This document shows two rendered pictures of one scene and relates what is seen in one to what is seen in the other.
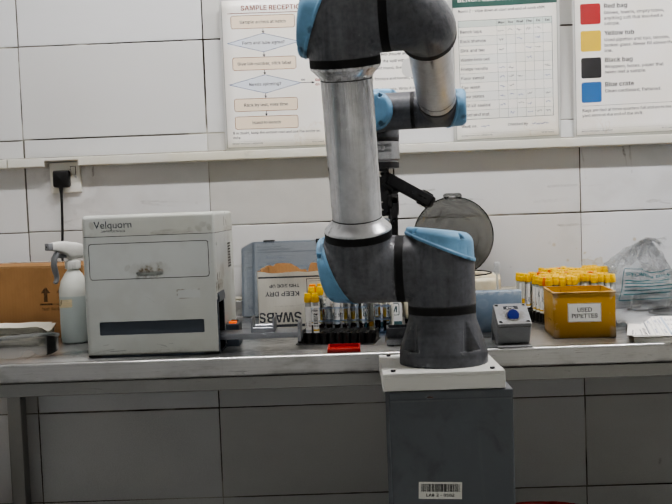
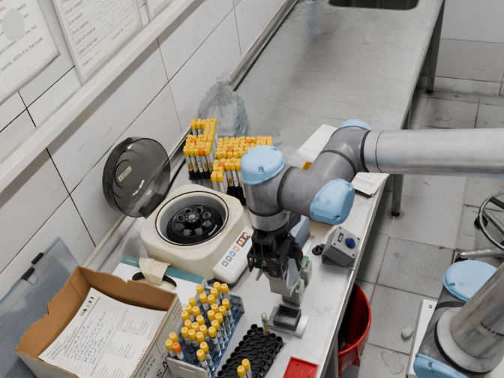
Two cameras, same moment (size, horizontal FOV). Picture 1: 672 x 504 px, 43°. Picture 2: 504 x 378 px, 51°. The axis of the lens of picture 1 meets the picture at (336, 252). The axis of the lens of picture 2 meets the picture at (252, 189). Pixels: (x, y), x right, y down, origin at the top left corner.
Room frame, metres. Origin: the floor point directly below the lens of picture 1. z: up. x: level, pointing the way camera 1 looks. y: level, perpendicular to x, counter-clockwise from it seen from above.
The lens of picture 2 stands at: (1.56, 0.51, 1.98)
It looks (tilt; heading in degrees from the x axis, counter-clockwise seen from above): 43 degrees down; 297
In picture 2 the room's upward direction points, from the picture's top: 9 degrees counter-clockwise
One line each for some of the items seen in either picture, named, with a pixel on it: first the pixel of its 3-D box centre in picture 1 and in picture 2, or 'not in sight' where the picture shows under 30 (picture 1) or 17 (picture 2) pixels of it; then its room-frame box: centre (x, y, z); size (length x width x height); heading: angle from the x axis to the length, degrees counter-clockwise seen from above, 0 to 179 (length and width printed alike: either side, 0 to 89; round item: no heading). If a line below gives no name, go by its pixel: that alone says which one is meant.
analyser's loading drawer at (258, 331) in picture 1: (253, 328); not in sight; (1.83, 0.18, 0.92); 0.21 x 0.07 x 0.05; 89
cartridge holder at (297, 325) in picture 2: (398, 334); (287, 319); (1.85, -0.13, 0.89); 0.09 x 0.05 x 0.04; 179
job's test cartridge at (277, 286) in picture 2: not in sight; (282, 279); (1.85, -0.13, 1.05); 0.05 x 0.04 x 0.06; 179
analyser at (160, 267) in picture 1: (170, 279); not in sight; (1.92, 0.37, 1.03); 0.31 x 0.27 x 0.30; 89
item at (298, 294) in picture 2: not in sight; (292, 289); (1.86, -0.20, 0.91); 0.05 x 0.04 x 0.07; 179
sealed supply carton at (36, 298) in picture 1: (47, 296); not in sight; (2.25, 0.76, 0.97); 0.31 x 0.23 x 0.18; 82
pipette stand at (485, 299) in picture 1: (498, 313); (295, 235); (1.90, -0.36, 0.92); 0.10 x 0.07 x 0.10; 84
